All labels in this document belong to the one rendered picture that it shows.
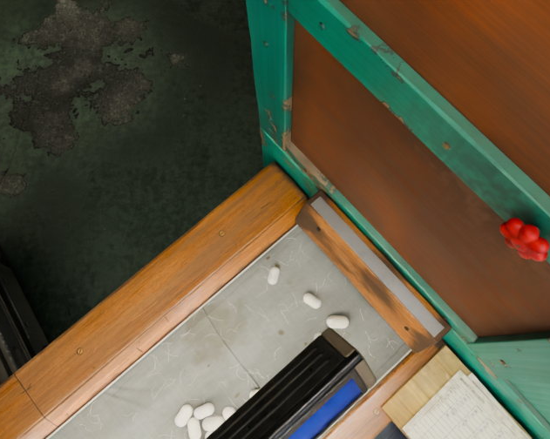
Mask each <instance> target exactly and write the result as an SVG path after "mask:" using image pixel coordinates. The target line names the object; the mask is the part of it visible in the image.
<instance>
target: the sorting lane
mask: <svg viewBox="0 0 550 439"><path fill-rule="evenodd" d="M271 267H278V268H279V270H280V273H279V276H278V281H277V282H276V283H275V284H274V285H271V284H269V283H268V275H269V271H270V268H271ZM307 293H310V294H313V295H314V296H315V297H316V298H318V299H319V300H320V301H321V306H320V307H319V308H313V307H311V306H310V305H308V304H306V303H305V302H304V301H303V296H304V295H305V294H307ZM331 315H341V316H345V317H347V319H348V320H349V325H348V326H347V327H346V328H332V329H334V330H335V331H336V332H337V333H338V334H340V335H341V336H342V337H343V338H344V339H345V340H346V341H347V342H349V343H350V344H351V345H352V346H353V347H354V348H356V349H357V350H358V351H359V352H360V354H361V355H362V356H363V357H364V359H365V360H366V361H367V363H368V365H369V366H370V369H371V371H372V372H373V374H374V376H375V377H376V378H377V383H376V384H375V385H374V386H373V387H375V386H376V385H377V384H378V383H379V382H380V381H381V380H382V379H383V378H384V377H385V376H386V375H387V374H388V373H389V372H390V371H391V370H392V369H393V368H394V367H396V365H397V364H398V363H399V362H400V361H401V360H403V358H405V356H406V355H407V354H409V353H410V352H411V351H412V350H411V349H410V348H409V346H408V345H407V344H406V343H405V342H404V341H403V340H402V339H401V338H400V337H399V335H398V334H397V333H396V332H395V331H394V330H393V329H392V328H391V327H390V325H389V324H388V323H387V322H386V321H385V320H384V319H383V318H382V316H381V315H380V314H379V313H378V312H377V311H376V310H375V309H374V307H373V306H371V304H370V303H369V302H368V301H367V300H366V299H365V298H364V297H363V296H362V295H361V294H360V292H359V291H358V290H357V289H356V288H355V287H354V285H353V284H352V283H351V282H350V280H349V279H348V278H347V277H346V276H345V275H344V274H343V273H342V272H341V270H340V269H339V268H338V267H337V266H336V265H335V264H334V263H333V262H332V260H331V259H330V258H329V257H328V256H327V255H326V254H325V253H324V252H323V251H322V250H321V249H320V247H319V246H318V245H317V244H316V243H315V242H314V241H313V240H312V239H311V238H310V237H309V236H308V235H307V234H306V233H305V232H304V231H303V230H302V229H301V228H300V227H299V226H298V225H296V226H295V227H293V228H292V229H291V230H290V231H289V232H288V233H286V234H285V235H284V236H283V237H282V238H280V239H279V240H278V241H277V242H276V243H275V244H274V245H273V246H272V247H270V248H269V249H268V250H267V251H266V252H265V253H263V254H262V255H261V256H260V257H259V258H257V259H256V260H255V261H254V262H253V263H251V264H250V265H249V266H248V267H247V268H245V269H244V270H243V271H242V272H241V273H240V274H238V275H237V276H236V277H235V278H233V279H232V280H231V281H230V282H229V283H228V284H227V285H226V286H225V287H224V288H222V289H221V290H220V291H219V292H218V293H217V294H215V295H214V296H213V297H212V298H211V299H209V300H208V301H207V302H206V303H205V304H203V305H202V306H201V307H200V308H199V309H197V310H196V311H195V312H194V313H193V314H191V315H190V316H189V317H188V318H187V319H185V320H184V321H183V322H182V323H181V324H180V325H179V326H178V327H177V328H176V329H174V330H173V331H172V332H171V333H170V334H168V335H167V336H166V337H165V338H164V339H163V340H161V341H160V342H159V343H158V344H157V345H155V346H154V347H153V348H152V349H150V350H149V351H148V352H147V353H146V354H145V355H143V356H142V357H141V358H140V359H139V360H137V361H136V362H135V363H134V364H133V365H132V366H131V367H130V368H129V369H127V370H126V371H125V372H124V373H123V374H122V375H120V376H119V377H118V378H117V379H116V380H115V381H113V382H112V383H111V384H110V385H108V386H107V387H106V388H105V389H104V390H102V391H101V392H100V393H99V394H98V395H96V396H95V397H94V398H93V399H92V400H91V401H89V402H88V403H87V404H86V405H85V406H84V407H83V408H82V409H81V410H79V411H78V412H77V413H76V414H75V415H74V416H72V417H71V418H70V419H69V420H68V421H66V422H65V423H64V424H63V425H62V426H60V427H59V428H58V429H57V430H56V431H54V432H53V433H52V434H51V435H50V436H48V437H47V438H46V439H190V437H189V434H188V428H187V424H186V425H185V426H183V427H179V426H177V425H176V424H175V421H174V420H175V417H176V415H177V414H178V413H179V412H180V409H181V408H182V406H183V405H186V404H189V405H191V406H192V408H193V413H192V415H191V416H190V418H189V419H191V418H193V417H194V418H195V416H194V411H195V409H197V408H198V407H200V406H202V405H204V404H206V403H212V404H213V405H214V412H213V414H211V415H209V416H206V417H204V418H202V419H198V420H199V422H200V431H201V436H200V439H205V435H206V433H207V432H208V431H206V430H204V429H203V427H202V423H203V421H204V419H206V418H208V417H213V416H221V417H223V414H222V412H223V409H224V408H225V407H232V408H234V410H235V411H236V410H237V409H238V408H239V407H241V406H242V405H243V404H244V403H245V402H246V401H247V400H248V399H249V398H250V397H249V395H250V393H251V391H252V390H254V389H261V388H262V387H263V386H264V385H265V384H266V383H267V382H268V381H270V380H271V379H272V378H273V377H274V376H275V375H276V374H277V373H278V372H280V371H281V370H282V369H283V368H284V367H285V366H286V365H287V364H288V363H290V362H291V361H292V360H293V359H294V358H295V357H296V356H297V355H299V354H300V353H301V352H302V351H303V350H304V349H305V348H306V347H307V346H308V345H309V344H310V343H311V342H312V341H313V339H314V335H315V334H316V333H322V332H323V331H324V330H325V329H327V328H329V326H328V325H327V322H326V321H327V319H328V317H330V316H331ZM373 387H372V388H373ZM369 391H370V389H369V388H368V391H367V392H366V393H365V394H364V395H363V396H362V397H361V398H360V399H359V400H358V401H357V402H356V403H358V402H359V401H360V400H361V399H362V398H363V397H364V396H365V395H366V394H367V393H368V392H369ZM356 403H355V404H356ZM355 404H354V405H355ZM354 405H353V406H354ZM353 406H351V407H350V408H349V409H348V410H347V411H346V412H345V413H344V414H343V415H342V416H341V417H340V418H339V419H338V420H337V421H339V420H340V419H341V418H342V417H343V416H344V415H345V414H346V413H347V412H348V411H349V410H350V409H351V408H352V407H353ZM223 419H224V417H223ZM188 421H189V420H188ZM188 421H187V422H188ZM224 421H226V420H225V419H224ZM337 421H336V422H337ZM336 422H335V423H336ZM335 423H333V424H332V425H331V426H330V427H329V428H328V429H327V430H326V431H325V432H324V433H323V434H322V435H321V436H320V437H319V438H321V437H322V436H323V435H324V434H325V433H326V432H327V431H328V430H329V429H330V428H331V427H332V426H333V425H334V424H335ZM319 438H318V439H319Z"/></svg>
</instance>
